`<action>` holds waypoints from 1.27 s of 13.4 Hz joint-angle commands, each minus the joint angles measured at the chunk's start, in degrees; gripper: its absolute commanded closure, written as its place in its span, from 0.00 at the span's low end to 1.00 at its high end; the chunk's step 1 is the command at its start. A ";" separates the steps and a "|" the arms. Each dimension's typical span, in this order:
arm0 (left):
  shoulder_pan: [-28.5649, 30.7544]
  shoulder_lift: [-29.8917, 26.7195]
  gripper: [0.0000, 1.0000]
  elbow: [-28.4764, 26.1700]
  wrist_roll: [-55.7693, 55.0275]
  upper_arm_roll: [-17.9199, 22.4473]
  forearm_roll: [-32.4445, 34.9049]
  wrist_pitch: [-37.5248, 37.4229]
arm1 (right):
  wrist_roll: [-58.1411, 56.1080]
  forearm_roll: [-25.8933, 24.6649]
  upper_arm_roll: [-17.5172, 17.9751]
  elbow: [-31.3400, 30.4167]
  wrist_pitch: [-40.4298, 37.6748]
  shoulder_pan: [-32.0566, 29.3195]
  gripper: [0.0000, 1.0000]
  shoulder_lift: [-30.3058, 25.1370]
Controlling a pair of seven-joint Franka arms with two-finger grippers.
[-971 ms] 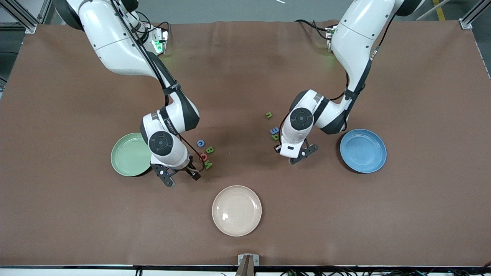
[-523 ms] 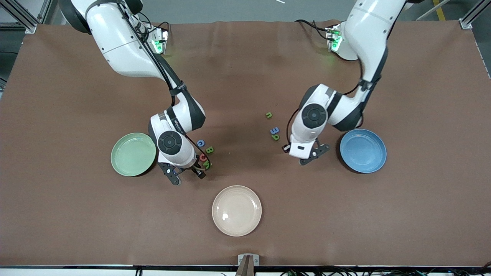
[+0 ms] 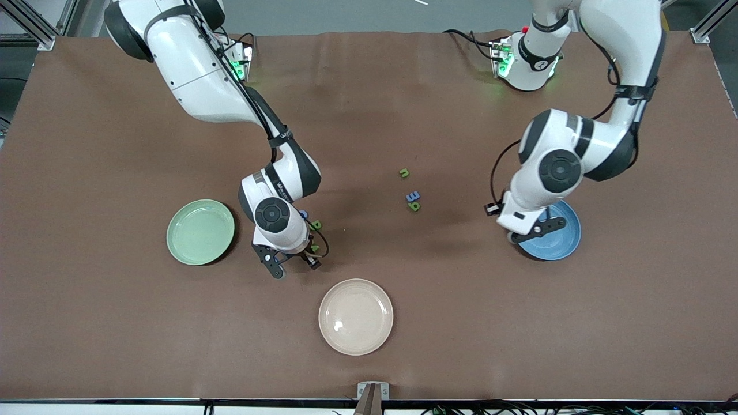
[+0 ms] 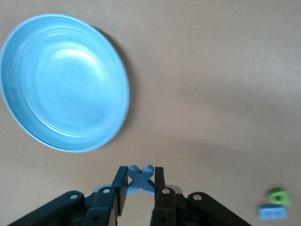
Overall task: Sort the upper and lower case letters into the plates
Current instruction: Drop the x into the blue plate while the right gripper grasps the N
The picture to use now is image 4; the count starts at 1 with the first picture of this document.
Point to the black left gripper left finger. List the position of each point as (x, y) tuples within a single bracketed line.
[(101, 207)]

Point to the blue small letter x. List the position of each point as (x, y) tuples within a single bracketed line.
[(140, 180)]

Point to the blue plate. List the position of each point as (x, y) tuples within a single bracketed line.
[(63, 84)]

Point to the blue small letter m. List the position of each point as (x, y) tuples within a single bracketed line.
[(272, 212)]

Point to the green small letter b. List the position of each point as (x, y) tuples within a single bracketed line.
[(285, 200)]

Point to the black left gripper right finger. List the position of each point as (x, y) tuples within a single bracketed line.
[(169, 209)]

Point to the brown table mat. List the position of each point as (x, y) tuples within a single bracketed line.
[(211, 70)]

